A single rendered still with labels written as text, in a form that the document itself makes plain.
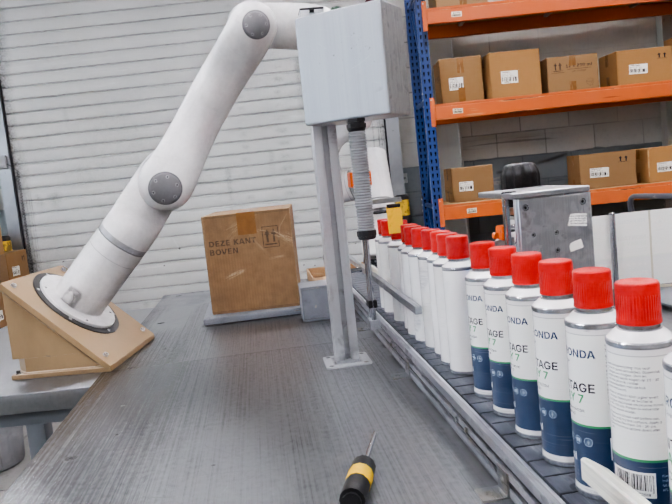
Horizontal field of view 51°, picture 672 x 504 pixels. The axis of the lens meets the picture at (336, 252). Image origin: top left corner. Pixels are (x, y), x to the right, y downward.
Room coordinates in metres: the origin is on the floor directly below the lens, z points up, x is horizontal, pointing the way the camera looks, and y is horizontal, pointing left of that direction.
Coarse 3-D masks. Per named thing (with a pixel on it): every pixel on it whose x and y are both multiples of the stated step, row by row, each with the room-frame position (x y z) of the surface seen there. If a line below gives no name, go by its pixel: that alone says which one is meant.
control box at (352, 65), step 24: (312, 24) 1.26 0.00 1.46; (336, 24) 1.24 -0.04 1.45; (360, 24) 1.22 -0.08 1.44; (384, 24) 1.20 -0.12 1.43; (312, 48) 1.26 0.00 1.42; (336, 48) 1.24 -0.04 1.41; (360, 48) 1.22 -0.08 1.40; (384, 48) 1.20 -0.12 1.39; (312, 72) 1.26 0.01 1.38; (336, 72) 1.24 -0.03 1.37; (360, 72) 1.22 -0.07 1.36; (384, 72) 1.20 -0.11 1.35; (312, 96) 1.27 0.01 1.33; (336, 96) 1.24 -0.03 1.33; (360, 96) 1.22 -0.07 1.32; (384, 96) 1.20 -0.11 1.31; (408, 96) 1.27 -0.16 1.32; (312, 120) 1.27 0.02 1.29; (336, 120) 1.25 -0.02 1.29
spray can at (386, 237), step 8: (384, 224) 1.50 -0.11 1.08; (384, 232) 1.50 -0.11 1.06; (384, 240) 1.50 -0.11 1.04; (384, 248) 1.49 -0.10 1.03; (384, 256) 1.49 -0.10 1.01; (384, 264) 1.50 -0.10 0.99; (384, 272) 1.50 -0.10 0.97; (384, 296) 1.51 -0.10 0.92; (384, 304) 1.51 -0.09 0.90; (392, 304) 1.49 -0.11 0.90; (392, 312) 1.49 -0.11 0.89
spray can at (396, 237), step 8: (392, 240) 1.41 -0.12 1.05; (400, 240) 1.40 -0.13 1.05; (392, 248) 1.40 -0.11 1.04; (392, 256) 1.40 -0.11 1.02; (392, 264) 1.40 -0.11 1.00; (392, 272) 1.40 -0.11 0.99; (392, 280) 1.40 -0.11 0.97; (400, 280) 1.39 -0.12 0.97; (400, 288) 1.39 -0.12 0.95; (392, 296) 1.41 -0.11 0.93; (400, 304) 1.39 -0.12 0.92; (400, 312) 1.39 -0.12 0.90; (400, 320) 1.39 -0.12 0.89
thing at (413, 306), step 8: (352, 264) 1.88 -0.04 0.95; (360, 264) 1.76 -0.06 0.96; (376, 280) 1.51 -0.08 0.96; (384, 280) 1.46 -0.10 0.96; (384, 288) 1.42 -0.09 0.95; (392, 288) 1.35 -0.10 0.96; (400, 296) 1.26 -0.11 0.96; (408, 304) 1.19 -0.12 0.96; (416, 304) 1.16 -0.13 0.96; (416, 312) 1.15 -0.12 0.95
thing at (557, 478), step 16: (432, 352) 1.15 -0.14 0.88; (448, 368) 1.05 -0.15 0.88; (464, 384) 0.96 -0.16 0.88; (480, 400) 0.89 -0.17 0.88; (480, 416) 0.86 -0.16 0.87; (496, 416) 0.82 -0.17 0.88; (496, 432) 0.78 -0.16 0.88; (512, 432) 0.77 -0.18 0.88; (512, 448) 0.73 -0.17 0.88; (528, 448) 0.72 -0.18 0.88; (528, 464) 0.69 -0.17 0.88; (544, 464) 0.68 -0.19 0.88; (544, 480) 0.66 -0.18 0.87; (560, 480) 0.64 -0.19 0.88; (560, 496) 0.61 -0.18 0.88; (576, 496) 0.60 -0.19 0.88
